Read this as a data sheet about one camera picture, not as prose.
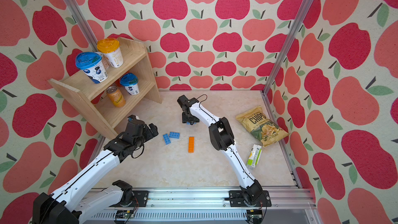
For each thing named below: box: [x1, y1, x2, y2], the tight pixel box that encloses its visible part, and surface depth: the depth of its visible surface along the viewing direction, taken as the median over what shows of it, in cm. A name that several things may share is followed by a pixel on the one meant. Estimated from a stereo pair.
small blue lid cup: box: [120, 72, 140, 96], surface depth 86 cm
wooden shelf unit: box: [47, 37, 163, 141], surface depth 76 cm
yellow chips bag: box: [235, 105, 290, 147], surface depth 94 cm
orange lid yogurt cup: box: [96, 37, 124, 68], surface depth 69 cm
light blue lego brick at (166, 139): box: [162, 133, 172, 146], surface depth 95 cm
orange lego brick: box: [188, 136, 195, 153], surface depth 94 cm
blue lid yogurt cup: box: [75, 51, 109, 84], surface depth 62 cm
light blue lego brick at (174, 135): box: [168, 131, 181, 139], surface depth 98 cm
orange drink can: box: [106, 86, 126, 108], surface depth 80 cm
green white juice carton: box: [246, 144, 263, 168], surface depth 86 cm
